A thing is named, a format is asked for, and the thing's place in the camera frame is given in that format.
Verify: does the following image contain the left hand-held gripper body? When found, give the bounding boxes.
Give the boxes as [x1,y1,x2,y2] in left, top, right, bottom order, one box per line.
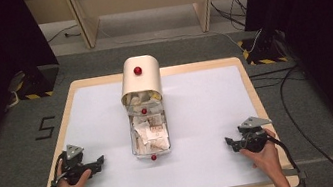
[57,140,99,187]

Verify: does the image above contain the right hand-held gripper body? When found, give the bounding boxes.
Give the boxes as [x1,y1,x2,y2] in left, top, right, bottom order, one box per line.
[233,112,278,157]

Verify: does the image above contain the long clear drawer red knob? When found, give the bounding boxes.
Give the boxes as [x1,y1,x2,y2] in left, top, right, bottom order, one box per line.
[125,108,174,164]

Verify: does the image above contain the short clear drawer red knob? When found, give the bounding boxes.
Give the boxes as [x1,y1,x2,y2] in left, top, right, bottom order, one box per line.
[121,87,166,119]

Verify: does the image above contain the cream cabinet with red knob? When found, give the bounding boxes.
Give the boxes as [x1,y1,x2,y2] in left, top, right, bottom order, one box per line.
[114,52,166,109]

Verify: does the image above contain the person's right hand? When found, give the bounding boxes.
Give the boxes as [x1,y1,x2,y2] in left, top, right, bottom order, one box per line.
[236,126,286,183]

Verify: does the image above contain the white table mat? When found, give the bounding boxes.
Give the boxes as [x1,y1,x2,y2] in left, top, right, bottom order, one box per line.
[31,60,272,187]

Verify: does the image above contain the grey tape strip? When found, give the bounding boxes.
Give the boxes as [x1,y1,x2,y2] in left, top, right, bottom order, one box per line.
[281,166,308,183]

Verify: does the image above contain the crumpled paper and banknotes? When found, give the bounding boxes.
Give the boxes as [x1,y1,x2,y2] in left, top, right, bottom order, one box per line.
[129,111,171,157]

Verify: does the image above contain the crumpled paper scraps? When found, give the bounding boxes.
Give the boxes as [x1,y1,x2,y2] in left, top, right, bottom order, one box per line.
[123,88,163,112]

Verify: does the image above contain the black yellow striped stand base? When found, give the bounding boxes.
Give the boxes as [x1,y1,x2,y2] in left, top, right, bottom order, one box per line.
[236,31,289,69]
[4,63,65,104]

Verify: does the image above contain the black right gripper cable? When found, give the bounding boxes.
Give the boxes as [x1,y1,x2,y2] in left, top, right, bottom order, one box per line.
[264,131,305,187]

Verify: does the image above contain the long black floor cable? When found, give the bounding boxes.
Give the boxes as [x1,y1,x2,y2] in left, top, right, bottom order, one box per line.
[275,59,333,187]

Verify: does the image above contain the black floor cable with plug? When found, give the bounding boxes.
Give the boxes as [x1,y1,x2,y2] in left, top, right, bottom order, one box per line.
[44,22,83,45]

